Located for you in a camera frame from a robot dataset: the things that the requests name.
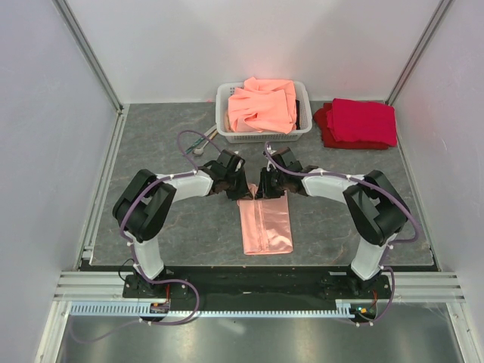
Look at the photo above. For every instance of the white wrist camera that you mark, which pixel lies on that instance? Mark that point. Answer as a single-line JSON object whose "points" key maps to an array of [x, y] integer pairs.
{"points": [[268, 154], [238, 162]]}

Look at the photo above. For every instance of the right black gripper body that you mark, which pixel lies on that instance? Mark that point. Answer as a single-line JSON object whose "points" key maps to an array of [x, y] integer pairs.
{"points": [[283, 177]]}

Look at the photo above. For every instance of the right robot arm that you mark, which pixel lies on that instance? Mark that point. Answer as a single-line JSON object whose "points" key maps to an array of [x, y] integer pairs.
{"points": [[376, 208]]}

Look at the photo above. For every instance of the right aluminium frame post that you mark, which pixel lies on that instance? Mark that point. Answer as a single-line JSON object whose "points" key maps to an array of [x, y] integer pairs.
{"points": [[433, 24]]}

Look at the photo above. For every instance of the aluminium frame post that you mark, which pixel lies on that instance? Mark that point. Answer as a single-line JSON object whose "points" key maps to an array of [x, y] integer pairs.
{"points": [[433, 24], [88, 53]]}

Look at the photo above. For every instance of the light pink satin napkin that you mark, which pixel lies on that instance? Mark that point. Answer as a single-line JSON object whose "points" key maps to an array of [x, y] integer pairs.
{"points": [[265, 225]]}

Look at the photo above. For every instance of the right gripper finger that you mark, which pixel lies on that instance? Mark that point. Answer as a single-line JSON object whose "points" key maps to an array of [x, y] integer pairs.
{"points": [[260, 192], [272, 188]]}

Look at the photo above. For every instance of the left aluminium frame post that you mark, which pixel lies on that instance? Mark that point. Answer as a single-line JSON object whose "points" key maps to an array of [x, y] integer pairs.
{"points": [[88, 53]]}

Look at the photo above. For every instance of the dark item in basket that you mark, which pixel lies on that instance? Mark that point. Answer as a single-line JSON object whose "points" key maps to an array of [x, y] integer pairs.
{"points": [[298, 113]]}

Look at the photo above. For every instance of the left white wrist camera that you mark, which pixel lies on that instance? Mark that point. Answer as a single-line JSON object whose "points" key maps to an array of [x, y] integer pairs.
{"points": [[238, 162]]}

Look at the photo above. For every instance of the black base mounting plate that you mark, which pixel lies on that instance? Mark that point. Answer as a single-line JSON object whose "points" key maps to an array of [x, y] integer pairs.
{"points": [[324, 282]]}

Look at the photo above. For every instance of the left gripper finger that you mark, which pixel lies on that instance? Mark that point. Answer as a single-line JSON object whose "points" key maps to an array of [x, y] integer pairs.
{"points": [[239, 194], [245, 184]]}

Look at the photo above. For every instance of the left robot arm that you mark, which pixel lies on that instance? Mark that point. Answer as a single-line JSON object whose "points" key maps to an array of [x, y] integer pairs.
{"points": [[143, 207]]}

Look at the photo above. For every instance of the white slotted cable duct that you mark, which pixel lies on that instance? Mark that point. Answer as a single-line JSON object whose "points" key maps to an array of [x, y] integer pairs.
{"points": [[149, 310]]}

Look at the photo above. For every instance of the green handled knife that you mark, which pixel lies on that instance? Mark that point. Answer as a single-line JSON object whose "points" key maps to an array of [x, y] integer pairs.
{"points": [[201, 139]]}

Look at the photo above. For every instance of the salmon pink cloth pile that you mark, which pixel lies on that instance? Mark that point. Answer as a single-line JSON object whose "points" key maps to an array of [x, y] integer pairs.
{"points": [[263, 105]]}

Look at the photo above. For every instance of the white plastic basket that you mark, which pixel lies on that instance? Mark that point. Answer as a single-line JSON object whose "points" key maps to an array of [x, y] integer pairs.
{"points": [[226, 90]]}

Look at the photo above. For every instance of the wooden utensil in basket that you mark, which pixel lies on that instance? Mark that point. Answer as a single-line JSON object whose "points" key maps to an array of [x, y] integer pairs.
{"points": [[227, 124]]}

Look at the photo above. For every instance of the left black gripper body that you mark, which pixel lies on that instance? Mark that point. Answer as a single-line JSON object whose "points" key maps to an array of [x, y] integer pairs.
{"points": [[234, 181]]}

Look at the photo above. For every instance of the red folded cloth stack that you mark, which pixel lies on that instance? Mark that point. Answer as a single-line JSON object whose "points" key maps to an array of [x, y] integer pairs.
{"points": [[357, 125]]}

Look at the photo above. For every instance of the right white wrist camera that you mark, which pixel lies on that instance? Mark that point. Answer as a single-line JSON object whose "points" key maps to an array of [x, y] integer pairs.
{"points": [[268, 154]]}

